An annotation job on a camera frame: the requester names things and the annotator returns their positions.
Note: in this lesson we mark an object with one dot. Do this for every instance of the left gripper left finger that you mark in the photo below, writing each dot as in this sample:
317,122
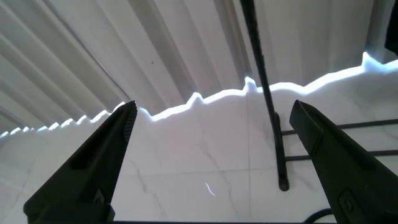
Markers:
87,174

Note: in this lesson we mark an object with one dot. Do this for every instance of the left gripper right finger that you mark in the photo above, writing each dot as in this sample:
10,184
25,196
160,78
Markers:
342,174

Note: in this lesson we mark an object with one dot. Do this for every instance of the black clothes rack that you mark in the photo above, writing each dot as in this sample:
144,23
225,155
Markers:
259,62

